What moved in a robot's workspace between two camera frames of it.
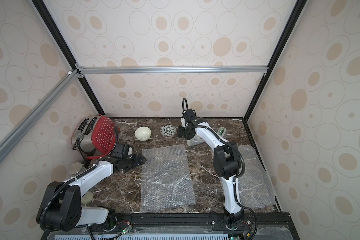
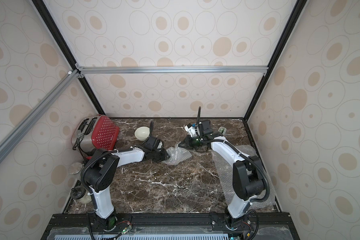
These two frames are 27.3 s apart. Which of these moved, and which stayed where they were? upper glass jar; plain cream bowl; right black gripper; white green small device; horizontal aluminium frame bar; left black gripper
Moved: left black gripper; right black gripper
Stayed: plain cream bowl; white green small device; upper glass jar; horizontal aluminium frame bar
